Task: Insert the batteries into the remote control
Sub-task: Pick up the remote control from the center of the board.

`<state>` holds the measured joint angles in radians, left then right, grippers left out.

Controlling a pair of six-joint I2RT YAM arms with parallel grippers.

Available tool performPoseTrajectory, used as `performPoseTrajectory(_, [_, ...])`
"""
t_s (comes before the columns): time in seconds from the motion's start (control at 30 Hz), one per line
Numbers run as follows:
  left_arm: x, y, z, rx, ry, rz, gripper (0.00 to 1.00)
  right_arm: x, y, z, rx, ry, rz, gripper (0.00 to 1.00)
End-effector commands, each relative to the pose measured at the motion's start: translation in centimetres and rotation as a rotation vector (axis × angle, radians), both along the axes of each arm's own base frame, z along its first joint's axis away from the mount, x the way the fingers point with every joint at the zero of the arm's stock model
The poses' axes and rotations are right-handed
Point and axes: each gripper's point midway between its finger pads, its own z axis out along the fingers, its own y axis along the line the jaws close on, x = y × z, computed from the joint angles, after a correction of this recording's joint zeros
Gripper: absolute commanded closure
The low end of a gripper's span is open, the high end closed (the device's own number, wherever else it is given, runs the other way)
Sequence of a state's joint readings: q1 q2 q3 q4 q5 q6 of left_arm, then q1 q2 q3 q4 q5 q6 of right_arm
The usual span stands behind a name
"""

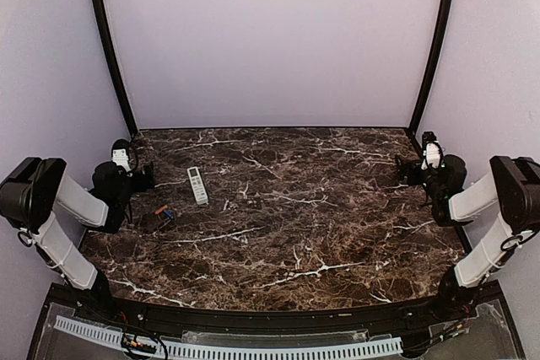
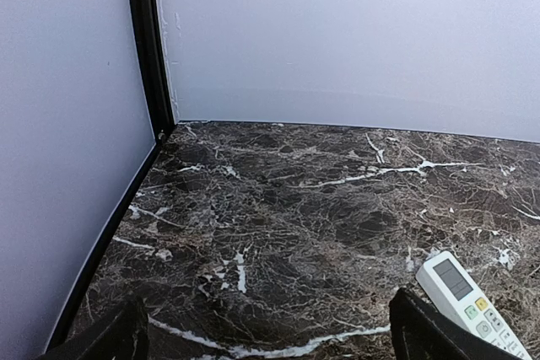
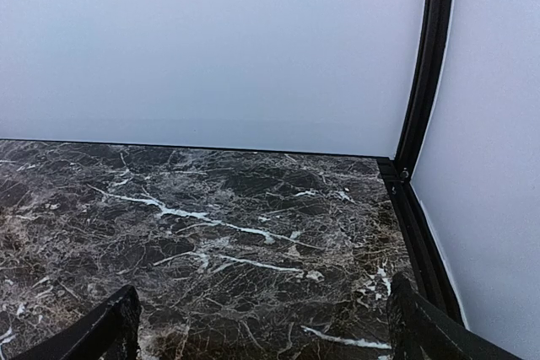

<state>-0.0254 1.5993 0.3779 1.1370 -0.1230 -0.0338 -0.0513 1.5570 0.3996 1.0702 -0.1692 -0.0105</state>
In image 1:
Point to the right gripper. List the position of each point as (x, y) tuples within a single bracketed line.
[(403, 170)]

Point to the white remote control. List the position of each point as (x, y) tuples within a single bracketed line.
[(198, 188)]

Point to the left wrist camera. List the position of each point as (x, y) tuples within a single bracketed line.
[(120, 153)]

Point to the black front rail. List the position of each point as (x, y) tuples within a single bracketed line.
[(172, 320)]

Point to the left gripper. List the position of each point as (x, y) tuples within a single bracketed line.
[(142, 185)]

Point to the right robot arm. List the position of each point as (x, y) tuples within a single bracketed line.
[(505, 201)]

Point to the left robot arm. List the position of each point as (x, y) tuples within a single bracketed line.
[(34, 190)]

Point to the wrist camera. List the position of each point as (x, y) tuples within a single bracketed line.
[(120, 153), (432, 151)]

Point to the black frame post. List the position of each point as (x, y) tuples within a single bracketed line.
[(435, 49), (113, 66)]

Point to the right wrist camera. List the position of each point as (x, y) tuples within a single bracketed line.
[(432, 151)]

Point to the left black frame post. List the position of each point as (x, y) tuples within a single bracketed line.
[(113, 66)]

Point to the white slotted cable duct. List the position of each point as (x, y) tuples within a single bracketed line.
[(205, 345)]

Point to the right black frame post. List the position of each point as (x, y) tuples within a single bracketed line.
[(435, 49)]

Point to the orange battery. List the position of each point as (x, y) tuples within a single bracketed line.
[(160, 210)]

